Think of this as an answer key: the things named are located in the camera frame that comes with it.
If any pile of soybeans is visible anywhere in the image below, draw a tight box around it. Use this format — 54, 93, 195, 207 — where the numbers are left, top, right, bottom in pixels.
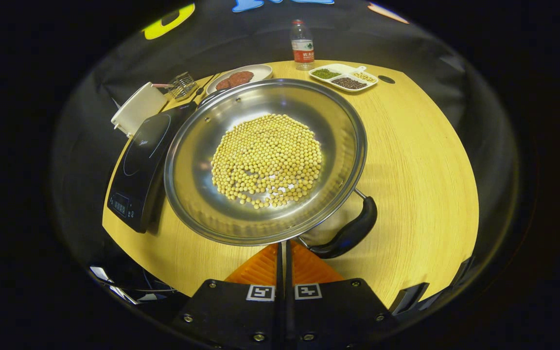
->
210, 113, 323, 210

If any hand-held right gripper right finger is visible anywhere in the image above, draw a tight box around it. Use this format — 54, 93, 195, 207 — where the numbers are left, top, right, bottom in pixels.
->
285, 241, 397, 350

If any dark red beans portion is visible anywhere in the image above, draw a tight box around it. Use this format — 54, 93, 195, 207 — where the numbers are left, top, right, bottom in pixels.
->
331, 77, 368, 90

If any stainless steel pot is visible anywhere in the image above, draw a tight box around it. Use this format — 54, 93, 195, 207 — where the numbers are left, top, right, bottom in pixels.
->
163, 78, 379, 260

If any white divided tray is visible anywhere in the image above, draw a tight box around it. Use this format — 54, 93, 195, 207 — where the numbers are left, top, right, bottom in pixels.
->
308, 63, 379, 93

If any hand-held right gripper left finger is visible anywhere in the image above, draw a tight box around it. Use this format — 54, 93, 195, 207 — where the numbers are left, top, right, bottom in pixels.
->
171, 242, 284, 350

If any white round plate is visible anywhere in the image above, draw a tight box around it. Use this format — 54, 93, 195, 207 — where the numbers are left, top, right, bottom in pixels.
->
206, 64, 274, 96

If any white toaster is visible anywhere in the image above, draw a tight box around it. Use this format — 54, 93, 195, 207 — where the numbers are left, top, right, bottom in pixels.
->
110, 82, 169, 138

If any black induction cooktop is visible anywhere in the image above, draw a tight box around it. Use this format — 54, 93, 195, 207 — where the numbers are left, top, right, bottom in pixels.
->
106, 101, 199, 234

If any clear water bottle red label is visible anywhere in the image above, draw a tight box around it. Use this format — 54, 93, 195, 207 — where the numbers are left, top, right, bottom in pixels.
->
290, 19, 315, 71

